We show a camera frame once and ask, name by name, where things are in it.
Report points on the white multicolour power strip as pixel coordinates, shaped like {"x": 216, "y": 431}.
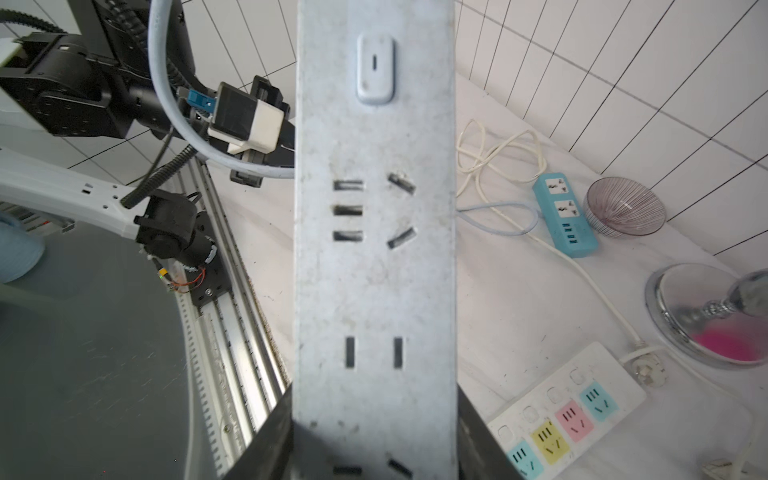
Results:
{"x": 558, "y": 420}

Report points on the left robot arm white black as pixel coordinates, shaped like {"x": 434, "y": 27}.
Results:
{"x": 82, "y": 75}

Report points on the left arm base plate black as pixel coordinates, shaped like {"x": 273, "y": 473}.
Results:
{"x": 207, "y": 264}

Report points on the purple striped glass bowl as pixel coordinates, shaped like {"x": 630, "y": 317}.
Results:
{"x": 618, "y": 207}

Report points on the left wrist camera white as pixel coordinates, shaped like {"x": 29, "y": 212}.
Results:
{"x": 243, "y": 121}

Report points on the chrome glass holder stand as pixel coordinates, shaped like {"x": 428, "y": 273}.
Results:
{"x": 711, "y": 315}

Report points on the teal power strip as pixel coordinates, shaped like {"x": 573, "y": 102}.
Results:
{"x": 564, "y": 218}

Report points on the grey power strip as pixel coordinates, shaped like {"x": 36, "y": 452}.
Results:
{"x": 375, "y": 393}

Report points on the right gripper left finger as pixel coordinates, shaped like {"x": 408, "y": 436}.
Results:
{"x": 269, "y": 454}

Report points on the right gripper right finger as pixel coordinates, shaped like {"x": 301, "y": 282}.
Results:
{"x": 480, "y": 457}

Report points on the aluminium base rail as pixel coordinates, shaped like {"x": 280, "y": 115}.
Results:
{"x": 235, "y": 373}

